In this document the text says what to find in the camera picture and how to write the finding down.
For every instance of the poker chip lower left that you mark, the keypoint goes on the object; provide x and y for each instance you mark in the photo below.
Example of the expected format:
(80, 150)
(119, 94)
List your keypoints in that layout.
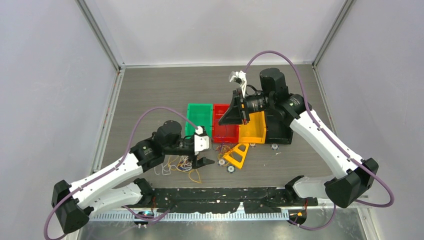
(222, 162)

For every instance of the poker chip bottom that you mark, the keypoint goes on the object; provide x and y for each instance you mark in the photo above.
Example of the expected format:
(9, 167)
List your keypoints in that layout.
(230, 169)

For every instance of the black plastic bin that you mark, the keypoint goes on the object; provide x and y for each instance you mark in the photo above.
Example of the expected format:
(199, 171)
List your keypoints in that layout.
(278, 132)

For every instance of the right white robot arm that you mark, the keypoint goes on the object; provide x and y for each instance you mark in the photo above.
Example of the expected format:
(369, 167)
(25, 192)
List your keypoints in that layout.
(350, 176)

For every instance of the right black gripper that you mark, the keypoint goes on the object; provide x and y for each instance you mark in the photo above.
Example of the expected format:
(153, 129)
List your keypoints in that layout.
(235, 114)

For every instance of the poker chip near black bin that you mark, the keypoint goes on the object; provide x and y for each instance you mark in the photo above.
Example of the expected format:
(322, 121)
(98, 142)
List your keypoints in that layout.
(274, 146)

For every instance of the yellow plastic bin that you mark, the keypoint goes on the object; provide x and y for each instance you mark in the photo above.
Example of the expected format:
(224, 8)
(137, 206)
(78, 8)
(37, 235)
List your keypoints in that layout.
(255, 131)

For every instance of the red plastic bin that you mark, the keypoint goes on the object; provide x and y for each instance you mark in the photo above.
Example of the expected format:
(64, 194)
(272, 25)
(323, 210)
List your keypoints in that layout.
(223, 133)

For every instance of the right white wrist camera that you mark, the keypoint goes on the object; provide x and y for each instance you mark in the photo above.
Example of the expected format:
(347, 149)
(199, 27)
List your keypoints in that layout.
(239, 77)

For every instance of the slotted aluminium rail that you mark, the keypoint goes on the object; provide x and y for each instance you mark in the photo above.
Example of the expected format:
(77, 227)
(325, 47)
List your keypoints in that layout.
(239, 215)

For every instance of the green plastic bin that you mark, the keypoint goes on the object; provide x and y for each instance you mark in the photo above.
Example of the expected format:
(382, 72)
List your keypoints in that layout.
(201, 114)

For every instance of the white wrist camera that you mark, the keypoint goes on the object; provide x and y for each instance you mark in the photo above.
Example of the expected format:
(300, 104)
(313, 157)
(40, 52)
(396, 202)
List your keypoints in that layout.
(239, 77)
(202, 142)

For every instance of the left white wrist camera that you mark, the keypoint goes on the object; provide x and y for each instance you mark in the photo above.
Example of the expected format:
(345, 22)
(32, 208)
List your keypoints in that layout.
(202, 142)

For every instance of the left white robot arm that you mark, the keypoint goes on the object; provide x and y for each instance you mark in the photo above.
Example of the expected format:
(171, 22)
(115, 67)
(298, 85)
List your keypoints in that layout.
(118, 184)

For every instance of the yellow triangular plastic bracket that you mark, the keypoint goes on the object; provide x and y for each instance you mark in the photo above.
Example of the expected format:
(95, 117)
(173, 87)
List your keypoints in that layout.
(237, 155)

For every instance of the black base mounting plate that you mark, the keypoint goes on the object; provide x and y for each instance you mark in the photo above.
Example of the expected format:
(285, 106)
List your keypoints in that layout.
(222, 200)

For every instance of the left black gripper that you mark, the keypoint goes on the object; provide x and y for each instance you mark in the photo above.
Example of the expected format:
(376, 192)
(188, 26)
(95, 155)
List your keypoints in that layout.
(196, 163)

